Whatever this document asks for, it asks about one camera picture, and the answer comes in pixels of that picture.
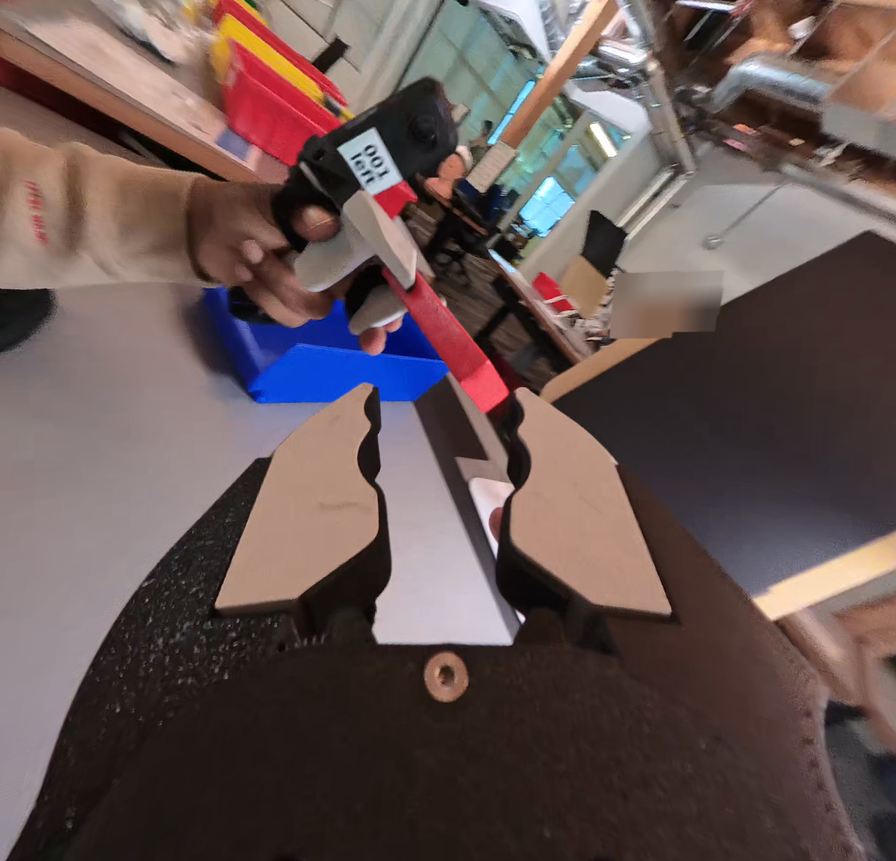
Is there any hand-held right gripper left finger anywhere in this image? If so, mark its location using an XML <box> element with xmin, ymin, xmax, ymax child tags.
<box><xmin>213</xmin><ymin>382</ymin><xmax>393</xmax><ymax>641</ymax></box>

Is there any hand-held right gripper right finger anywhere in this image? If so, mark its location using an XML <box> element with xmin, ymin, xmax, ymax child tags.
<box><xmin>494</xmin><ymin>387</ymin><xmax>674</xmax><ymax>634</ymax></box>

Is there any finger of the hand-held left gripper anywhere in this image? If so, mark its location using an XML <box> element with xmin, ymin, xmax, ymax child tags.
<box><xmin>342</xmin><ymin>188</ymin><xmax>436</xmax><ymax>287</ymax></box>

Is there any red bar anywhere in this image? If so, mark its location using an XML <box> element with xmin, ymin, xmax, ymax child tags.
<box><xmin>378</xmin><ymin>179</ymin><xmax>511</xmax><ymax>416</ymax></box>

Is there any blue plastic bin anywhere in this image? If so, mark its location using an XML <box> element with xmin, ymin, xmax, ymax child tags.
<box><xmin>203</xmin><ymin>286</ymin><xmax>449</xmax><ymax>406</ymax></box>

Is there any person's left forearm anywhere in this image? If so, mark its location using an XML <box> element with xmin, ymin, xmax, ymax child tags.
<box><xmin>0</xmin><ymin>128</ymin><xmax>205</xmax><ymax>292</ymax></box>

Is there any person's left hand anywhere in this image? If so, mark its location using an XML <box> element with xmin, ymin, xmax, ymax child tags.
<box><xmin>185</xmin><ymin>175</ymin><xmax>408</xmax><ymax>358</ymax></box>

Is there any whiteboard on stand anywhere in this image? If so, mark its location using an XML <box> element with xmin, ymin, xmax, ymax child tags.
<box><xmin>465</xmin><ymin>140</ymin><xmax>519</xmax><ymax>194</ymax></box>

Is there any large red tote bin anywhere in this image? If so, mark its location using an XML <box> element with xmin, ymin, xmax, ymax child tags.
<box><xmin>224</xmin><ymin>56</ymin><xmax>352</xmax><ymax>171</ymax></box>

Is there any yellow plastic bin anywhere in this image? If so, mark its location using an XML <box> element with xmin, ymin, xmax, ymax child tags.
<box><xmin>209</xmin><ymin>14</ymin><xmax>331</xmax><ymax>108</ymax></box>

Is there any wooden top desk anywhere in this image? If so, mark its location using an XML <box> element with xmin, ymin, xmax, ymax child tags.
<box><xmin>490</xmin><ymin>249</ymin><xmax>597</xmax><ymax>367</ymax></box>

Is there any black faced wooden board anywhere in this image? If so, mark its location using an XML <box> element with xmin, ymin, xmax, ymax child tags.
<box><xmin>539</xmin><ymin>230</ymin><xmax>896</xmax><ymax>622</ymax></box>

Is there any small wooden board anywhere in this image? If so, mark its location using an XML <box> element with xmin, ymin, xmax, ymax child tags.
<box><xmin>560</xmin><ymin>256</ymin><xmax>611</xmax><ymax>321</ymax></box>

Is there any black rectangular panel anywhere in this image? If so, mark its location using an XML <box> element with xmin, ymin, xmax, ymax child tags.
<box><xmin>582</xmin><ymin>210</ymin><xmax>630</xmax><ymax>279</ymax></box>

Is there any clear plastic bag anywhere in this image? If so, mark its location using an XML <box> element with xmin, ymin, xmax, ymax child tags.
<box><xmin>76</xmin><ymin>0</ymin><xmax>205</xmax><ymax>66</ymax></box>

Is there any black textured pad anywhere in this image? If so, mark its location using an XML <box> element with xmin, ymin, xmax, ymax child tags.
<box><xmin>0</xmin><ymin>289</ymin><xmax>56</xmax><ymax>353</ymax></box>

